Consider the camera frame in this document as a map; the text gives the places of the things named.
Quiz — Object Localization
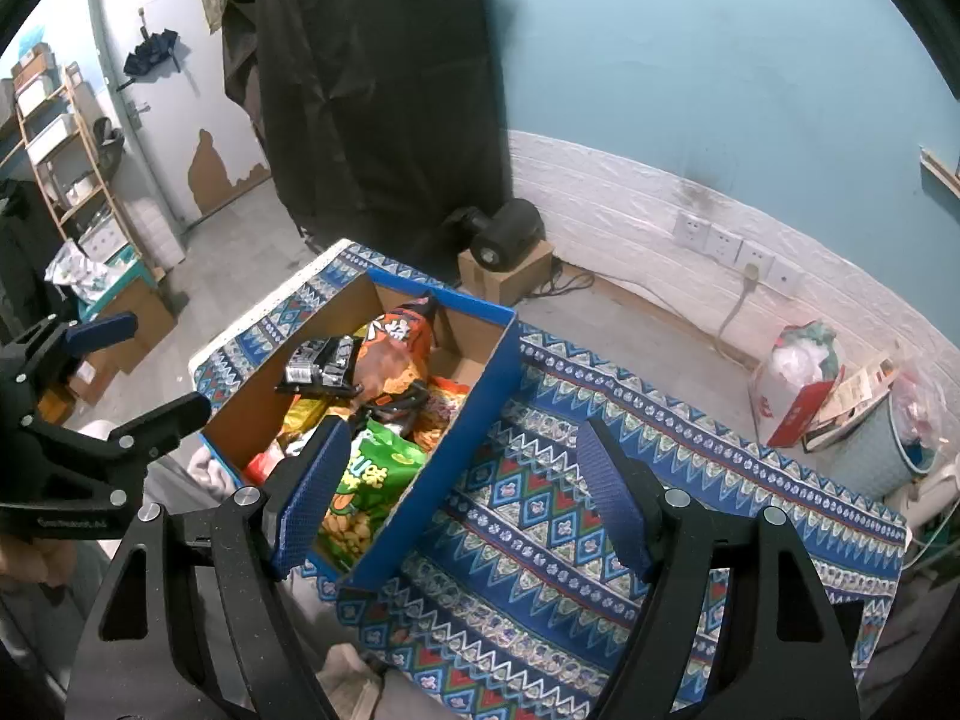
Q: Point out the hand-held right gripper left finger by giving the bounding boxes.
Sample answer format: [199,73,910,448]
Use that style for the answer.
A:
[66,416,353,720]

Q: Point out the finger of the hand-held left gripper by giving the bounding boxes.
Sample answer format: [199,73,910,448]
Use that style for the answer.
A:
[0,311,140,421]
[30,391,213,488]

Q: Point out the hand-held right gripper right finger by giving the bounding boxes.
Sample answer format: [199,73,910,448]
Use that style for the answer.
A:
[576,418,860,720]

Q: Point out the red snack bag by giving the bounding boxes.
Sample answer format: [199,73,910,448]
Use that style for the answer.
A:
[244,450,290,485]

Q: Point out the green snack bag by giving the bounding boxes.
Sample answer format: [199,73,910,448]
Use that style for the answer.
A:
[315,420,428,575]

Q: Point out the long yellow snack packet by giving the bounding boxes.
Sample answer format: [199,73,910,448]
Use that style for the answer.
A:
[279,394,331,451]

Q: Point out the black yellow snack bag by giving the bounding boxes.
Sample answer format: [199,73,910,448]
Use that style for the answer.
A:
[364,382,436,432]

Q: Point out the black silver snack bag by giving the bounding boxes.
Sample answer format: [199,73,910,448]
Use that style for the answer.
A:
[274,335,361,398]

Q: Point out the orange snack bag white print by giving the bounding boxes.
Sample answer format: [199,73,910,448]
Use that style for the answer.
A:
[352,352,421,400]

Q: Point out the blue cardboard box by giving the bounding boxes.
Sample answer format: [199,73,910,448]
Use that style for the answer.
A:
[201,268,522,593]

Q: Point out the small orange-red snack bag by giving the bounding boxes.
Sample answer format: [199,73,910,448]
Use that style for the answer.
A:
[416,379,473,455]

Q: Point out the orange snack bag large lettering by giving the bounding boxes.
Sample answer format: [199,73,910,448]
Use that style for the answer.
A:
[358,296,443,391]

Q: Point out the large brown cardboard box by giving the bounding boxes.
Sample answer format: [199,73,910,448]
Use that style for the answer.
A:
[75,281,177,406]

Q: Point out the teal box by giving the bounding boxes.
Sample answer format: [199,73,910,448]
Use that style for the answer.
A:
[79,259,158,323]

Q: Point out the blue patterned blanket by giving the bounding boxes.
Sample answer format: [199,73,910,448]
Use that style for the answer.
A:
[187,238,912,713]

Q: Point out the wooden shelf rack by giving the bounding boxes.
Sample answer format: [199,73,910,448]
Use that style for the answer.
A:
[0,41,162,282]

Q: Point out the white door peeling paint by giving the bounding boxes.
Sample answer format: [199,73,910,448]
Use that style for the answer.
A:
[86,0,275,230]

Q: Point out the red white paper bag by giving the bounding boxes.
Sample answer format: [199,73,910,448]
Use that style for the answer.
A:
[748,321,848,449]

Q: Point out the small brown cardboard box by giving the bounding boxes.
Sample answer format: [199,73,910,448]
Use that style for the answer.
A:
[457,236,557,307]

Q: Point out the light blue trash bin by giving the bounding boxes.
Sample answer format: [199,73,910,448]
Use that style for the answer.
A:
[814,390,938,500]

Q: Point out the flattened cardboard packaging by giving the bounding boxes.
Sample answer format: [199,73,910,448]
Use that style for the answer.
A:
[802,349,901,451]

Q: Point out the black folded umbrella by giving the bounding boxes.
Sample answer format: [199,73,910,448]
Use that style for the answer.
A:
[120,26,181,80]

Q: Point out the clear plastic bag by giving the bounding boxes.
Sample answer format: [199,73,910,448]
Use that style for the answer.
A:
[889,367,950,466]

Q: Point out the black floor cable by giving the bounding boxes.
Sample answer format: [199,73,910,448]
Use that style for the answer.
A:
[551,259,597,297]

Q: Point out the beige plug with cable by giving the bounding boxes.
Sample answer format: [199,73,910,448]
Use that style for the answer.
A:
[712,262,762,365]

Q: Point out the wooden wall shelf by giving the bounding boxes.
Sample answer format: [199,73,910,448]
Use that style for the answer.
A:
[919,146,960,200]

